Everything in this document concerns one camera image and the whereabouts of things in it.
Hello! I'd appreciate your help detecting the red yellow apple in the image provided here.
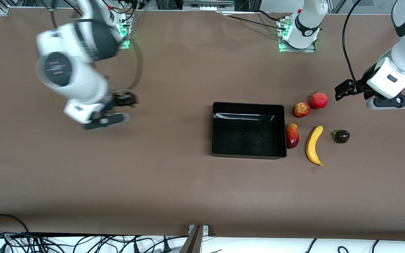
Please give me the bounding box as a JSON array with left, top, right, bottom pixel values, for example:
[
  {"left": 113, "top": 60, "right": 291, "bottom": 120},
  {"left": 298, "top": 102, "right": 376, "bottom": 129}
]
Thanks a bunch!
[{"left": 292, "top": 102, "right": 311, "bottom": 118}]

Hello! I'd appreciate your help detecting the red orange mango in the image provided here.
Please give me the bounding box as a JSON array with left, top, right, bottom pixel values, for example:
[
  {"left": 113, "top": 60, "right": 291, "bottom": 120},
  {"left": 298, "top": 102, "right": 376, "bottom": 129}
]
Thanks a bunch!
[{"left": 285, "top": 123, "right": 300, "bottom": 149}]

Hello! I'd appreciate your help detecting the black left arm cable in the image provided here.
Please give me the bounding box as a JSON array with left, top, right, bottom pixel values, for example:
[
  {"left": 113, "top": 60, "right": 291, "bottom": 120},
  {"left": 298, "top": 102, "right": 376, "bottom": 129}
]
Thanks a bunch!
[{"left": 342, "top": 0, "right": 368, "bottom": 88}]

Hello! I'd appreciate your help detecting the aluminium frame post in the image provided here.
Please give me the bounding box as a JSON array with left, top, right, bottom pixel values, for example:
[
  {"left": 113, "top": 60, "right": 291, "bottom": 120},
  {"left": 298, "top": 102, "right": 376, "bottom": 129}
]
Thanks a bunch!
[{"left": 180, "top": 225, "right": 209, "bottom": 253}]

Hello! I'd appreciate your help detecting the black plastic box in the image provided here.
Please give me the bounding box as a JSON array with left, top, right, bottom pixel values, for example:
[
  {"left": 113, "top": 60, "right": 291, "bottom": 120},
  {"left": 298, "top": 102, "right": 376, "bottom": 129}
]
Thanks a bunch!
[{"left": 211, "top": 102, "right": 287, "bottom": 159}]

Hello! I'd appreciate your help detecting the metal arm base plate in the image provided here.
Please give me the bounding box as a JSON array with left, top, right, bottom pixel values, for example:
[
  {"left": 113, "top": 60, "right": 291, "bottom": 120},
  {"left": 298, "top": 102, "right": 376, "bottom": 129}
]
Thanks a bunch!
[
  {"left": 116, "top": 16, "right": 130, "bottom": 49},
  {"left": 278, "top": 16, "right": 316, "bottom": 53}
]

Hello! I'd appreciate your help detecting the red pomegranate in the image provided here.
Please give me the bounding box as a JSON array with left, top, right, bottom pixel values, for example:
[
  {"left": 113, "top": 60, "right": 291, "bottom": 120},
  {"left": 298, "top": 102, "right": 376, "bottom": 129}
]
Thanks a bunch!
[{"left": 309, "top": 91, "right": 329, "bottom": 110}]

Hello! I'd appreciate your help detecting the yellow banana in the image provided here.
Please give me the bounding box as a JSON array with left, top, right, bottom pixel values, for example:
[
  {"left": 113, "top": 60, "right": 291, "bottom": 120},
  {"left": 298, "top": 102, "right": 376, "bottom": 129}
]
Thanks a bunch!
[{"left": 306, "top": 125, "right": 324, "bottom": 167}]

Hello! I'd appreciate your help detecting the dark purple eggplant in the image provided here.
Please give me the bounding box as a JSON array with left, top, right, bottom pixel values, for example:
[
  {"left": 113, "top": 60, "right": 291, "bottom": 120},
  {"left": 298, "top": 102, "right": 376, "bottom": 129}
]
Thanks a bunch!
[{"left": 332, "top": 129, "right": 351, "bottom": 144}]

